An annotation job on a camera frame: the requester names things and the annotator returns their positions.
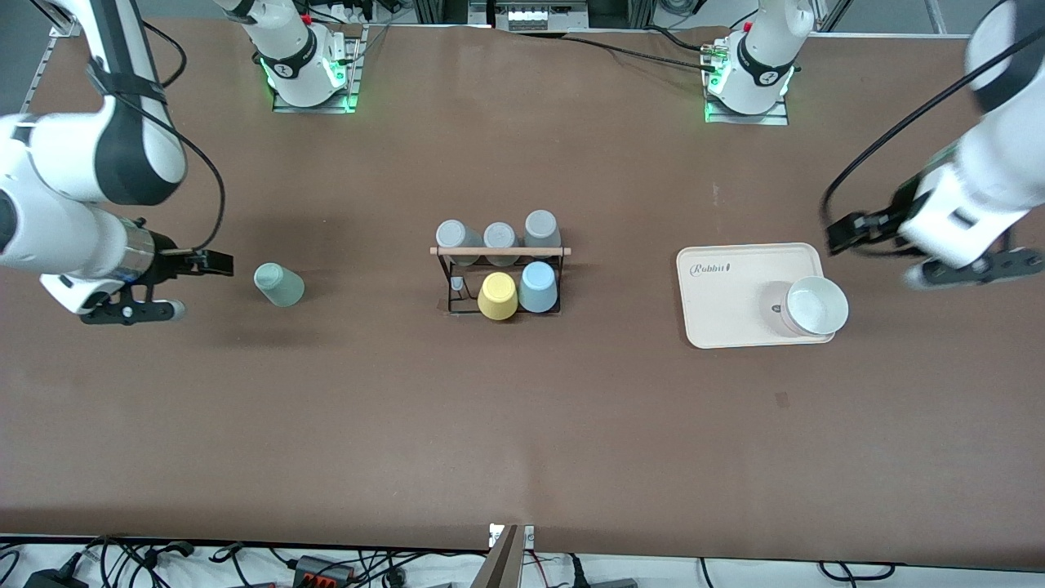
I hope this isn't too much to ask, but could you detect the pale green cup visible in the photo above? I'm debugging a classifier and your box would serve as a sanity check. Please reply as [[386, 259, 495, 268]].
[[253, 262, 305, 309]]

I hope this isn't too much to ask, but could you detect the light blue cup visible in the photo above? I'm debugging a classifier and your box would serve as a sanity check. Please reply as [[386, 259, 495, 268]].
[[518, 261, 561, 314]]

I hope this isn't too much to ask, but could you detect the white bowl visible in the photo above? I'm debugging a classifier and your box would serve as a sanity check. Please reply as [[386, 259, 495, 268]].
[[780, 275, 850, 337]]

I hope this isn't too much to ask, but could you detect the beige plastic tray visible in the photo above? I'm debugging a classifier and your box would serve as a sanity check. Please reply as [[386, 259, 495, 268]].
[[676, 243, 824, 350]]

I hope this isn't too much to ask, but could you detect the grey cup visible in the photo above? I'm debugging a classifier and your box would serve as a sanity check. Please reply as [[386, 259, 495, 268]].
[[483, 222, 520, 267], [522, 210, 563, 259], [436, 219, 484, 267]]

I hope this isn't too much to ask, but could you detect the yellow cup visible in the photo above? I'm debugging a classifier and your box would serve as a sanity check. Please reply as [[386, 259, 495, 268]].
[[479, 270, 522, 321]]

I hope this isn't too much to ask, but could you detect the black orange connector box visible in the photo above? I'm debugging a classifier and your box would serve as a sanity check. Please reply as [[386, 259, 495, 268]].
[[292, 555, 358, 586]]

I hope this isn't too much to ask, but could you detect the black power adapter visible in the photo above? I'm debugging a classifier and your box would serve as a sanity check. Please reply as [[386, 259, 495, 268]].
[[23, 568, 91, 588]]

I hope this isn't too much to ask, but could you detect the brown table cover mat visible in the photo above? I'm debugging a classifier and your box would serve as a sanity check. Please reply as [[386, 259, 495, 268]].
[[0, 18, 1045, 571]]

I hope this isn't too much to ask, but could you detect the grey electrical box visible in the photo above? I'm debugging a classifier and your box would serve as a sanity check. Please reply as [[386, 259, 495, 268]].
[[494, 0, 590, 32]]

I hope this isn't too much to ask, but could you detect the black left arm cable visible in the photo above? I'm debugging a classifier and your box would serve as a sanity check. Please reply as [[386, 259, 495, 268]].
[[820, 24, 1045, 246]]

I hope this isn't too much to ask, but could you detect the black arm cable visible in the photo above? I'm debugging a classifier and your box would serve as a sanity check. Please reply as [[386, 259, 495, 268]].
[[106, 20, 226, 256], [820, 24, 1045, 246]]

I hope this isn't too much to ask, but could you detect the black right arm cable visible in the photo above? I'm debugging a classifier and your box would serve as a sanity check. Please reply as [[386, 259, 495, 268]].
[[106, 20, 226, 256]]

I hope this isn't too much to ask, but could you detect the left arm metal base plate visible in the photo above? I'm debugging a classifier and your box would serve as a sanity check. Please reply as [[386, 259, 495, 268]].
[[704, 78, 791, 126]]

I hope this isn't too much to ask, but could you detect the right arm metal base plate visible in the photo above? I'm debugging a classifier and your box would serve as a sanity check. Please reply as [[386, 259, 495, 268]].
[[272, 24, 361, 114]]

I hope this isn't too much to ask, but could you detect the aluminium frame rail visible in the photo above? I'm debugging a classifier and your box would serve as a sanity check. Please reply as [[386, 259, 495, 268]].
[[15, 15, 84, 115]]

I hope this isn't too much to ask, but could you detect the black table cable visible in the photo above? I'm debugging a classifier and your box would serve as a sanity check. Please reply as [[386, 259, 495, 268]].
[[641, 24, 719, 55], [563, 34, 711, 70]]

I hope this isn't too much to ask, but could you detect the black wire cup rack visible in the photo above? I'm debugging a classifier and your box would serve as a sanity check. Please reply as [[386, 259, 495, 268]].
[[430, 243, 572, 319]]

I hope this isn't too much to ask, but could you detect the black floor cable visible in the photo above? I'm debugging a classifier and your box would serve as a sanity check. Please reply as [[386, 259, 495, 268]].
[[82, 535, 197, 574], [816, 559, 899, 582]]

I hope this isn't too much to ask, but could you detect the silver metal bracket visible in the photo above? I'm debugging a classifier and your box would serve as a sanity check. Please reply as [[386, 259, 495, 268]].
[[488, 523, 536, 550]]

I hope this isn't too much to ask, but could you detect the grey metal camera pole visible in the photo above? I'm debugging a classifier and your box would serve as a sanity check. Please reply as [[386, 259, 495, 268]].
[[469, 525, 521, 588]]

